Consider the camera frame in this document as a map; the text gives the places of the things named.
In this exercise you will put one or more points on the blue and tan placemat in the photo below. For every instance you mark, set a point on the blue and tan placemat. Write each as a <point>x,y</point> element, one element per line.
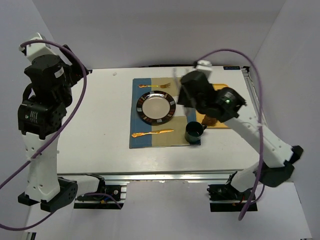
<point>178,122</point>

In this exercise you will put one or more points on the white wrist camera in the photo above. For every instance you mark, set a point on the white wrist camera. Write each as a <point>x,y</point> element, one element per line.
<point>35,50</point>
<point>205,67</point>

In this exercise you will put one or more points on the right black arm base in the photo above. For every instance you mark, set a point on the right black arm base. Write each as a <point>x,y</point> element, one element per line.
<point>224,198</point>

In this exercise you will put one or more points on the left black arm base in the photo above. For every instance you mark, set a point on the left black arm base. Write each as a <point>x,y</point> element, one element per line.
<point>97,193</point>

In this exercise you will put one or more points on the striped rim ceramic plate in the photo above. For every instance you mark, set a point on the striped rim ceramic plate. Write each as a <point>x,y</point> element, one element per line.
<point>155,107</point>

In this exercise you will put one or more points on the gold fork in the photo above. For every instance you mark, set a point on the gold fork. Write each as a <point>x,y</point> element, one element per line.
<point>162,86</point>

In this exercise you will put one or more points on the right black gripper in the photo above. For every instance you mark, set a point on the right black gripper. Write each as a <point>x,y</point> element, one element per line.
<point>186,88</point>

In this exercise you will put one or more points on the right blue corner label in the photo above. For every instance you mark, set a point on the right blue corner label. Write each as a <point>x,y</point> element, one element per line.
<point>231,68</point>

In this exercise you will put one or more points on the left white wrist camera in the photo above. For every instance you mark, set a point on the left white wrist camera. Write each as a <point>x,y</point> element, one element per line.
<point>35,50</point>

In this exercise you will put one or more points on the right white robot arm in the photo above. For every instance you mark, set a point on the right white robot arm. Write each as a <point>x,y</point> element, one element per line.
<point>276,158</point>

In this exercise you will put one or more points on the silver metal tongs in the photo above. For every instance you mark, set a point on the silver metal tongs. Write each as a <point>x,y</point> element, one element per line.
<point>182,95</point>

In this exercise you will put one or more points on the dark green mug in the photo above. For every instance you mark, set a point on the dark green mug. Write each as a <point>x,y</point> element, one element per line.
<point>193,132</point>

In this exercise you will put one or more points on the aluminium table frame rail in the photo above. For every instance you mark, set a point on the aluminium table frame rail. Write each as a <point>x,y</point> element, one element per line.
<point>216,175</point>

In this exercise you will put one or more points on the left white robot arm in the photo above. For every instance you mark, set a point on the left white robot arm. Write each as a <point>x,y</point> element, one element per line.
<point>41,120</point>

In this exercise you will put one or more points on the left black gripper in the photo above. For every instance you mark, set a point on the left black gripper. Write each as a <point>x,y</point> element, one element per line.
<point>75,70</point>

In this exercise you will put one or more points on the gold knife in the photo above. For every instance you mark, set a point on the gold knife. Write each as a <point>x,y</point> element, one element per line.
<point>155,132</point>

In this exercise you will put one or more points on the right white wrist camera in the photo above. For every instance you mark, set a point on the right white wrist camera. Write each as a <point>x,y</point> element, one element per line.
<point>205,67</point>

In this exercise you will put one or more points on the brown chocolate croissant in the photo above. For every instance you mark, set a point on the brown chocolate croissant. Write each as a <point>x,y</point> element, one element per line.
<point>209,121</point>

